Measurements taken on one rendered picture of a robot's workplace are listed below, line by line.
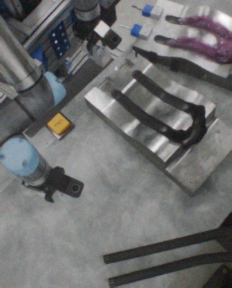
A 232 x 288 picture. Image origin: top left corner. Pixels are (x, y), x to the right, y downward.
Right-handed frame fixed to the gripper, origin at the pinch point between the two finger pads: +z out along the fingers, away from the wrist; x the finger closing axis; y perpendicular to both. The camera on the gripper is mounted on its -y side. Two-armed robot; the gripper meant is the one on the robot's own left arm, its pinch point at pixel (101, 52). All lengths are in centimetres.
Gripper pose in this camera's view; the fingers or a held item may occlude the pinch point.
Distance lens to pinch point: 124.2
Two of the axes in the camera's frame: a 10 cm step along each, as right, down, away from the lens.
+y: -8.2, -5.2, 2.6
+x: -5.7, 7.8, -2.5
